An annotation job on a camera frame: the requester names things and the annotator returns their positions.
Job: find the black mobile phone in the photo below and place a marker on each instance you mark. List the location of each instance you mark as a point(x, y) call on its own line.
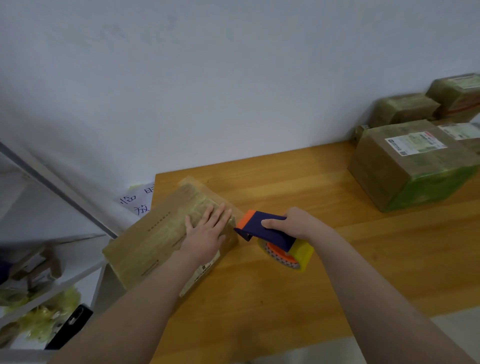
point(69, 326)

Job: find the squat red-printed cardboard box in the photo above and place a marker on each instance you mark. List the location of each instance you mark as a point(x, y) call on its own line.
point(457, 91)

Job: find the small open carton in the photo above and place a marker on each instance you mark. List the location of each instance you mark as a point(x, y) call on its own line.
point(34, 266)

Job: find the person's right forearm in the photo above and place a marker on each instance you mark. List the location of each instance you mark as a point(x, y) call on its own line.
point(394, 307)

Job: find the grey metal shelf rack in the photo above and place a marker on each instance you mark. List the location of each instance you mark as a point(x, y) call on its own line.
point(52, 180)

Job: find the cube red-printed cardboard box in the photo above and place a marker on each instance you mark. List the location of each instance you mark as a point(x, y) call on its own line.
point(463, 133)

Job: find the stack of cardboard boxes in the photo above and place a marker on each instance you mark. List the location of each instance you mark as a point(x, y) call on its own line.
point(150, 240)

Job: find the wooden table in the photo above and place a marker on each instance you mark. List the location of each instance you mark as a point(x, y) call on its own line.
point(352, 247)

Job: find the white paper wall sign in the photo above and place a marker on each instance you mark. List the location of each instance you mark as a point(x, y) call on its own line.
point(139, 201)

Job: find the person's left forearm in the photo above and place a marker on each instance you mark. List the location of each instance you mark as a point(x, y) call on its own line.
point(124, 319)

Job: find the large green-printed cardboard box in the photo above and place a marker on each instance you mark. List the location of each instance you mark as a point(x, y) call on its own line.
point(401, 169)

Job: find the blue orange tape dispenser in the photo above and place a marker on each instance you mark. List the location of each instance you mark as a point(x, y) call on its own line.
point(262, 225)

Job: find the box barcode label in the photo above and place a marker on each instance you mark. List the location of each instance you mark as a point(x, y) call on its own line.
point(360, 135)

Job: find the person's left hand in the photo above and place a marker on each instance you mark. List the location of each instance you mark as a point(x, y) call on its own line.
point(204, 240)

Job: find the person's right hand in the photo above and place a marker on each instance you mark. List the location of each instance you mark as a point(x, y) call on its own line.
point(300, 223)

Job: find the small open-flap cardboard box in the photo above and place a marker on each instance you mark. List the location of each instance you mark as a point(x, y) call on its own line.
point(403, 109)

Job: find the yellow plastic bag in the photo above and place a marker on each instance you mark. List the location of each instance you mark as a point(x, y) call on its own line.
point(41, 319)

